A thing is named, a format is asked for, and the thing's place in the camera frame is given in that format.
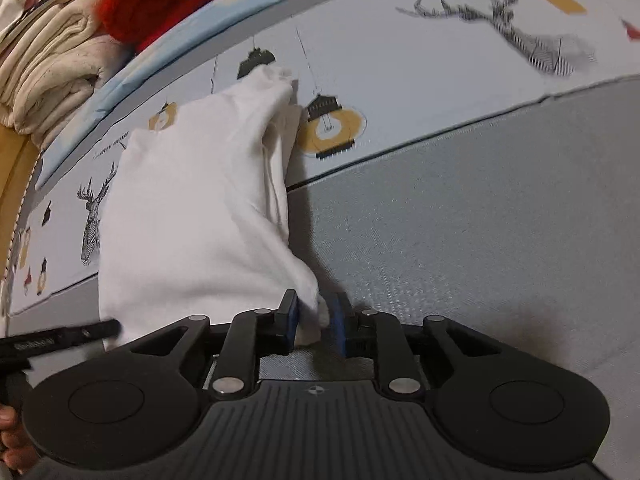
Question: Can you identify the white long-sleeve shirt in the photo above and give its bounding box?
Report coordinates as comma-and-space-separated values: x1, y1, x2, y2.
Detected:
99, 65, 328, 346

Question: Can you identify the person's left hand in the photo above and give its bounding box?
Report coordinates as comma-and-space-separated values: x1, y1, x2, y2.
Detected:
0, 405, 39, 474

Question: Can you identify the light blue folded sheet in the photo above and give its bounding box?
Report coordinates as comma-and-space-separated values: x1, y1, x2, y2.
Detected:
35, 0, 282, 190

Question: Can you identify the grey deer-print bed cover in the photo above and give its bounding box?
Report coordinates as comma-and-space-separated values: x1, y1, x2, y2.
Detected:
0, 0, 640, 391

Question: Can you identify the wooden headboard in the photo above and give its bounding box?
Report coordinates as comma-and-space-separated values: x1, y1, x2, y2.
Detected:
0, 126, 39, 281

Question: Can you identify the cream folded quilt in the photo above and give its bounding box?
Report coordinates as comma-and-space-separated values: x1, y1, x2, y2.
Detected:
1, 0, 131, 150

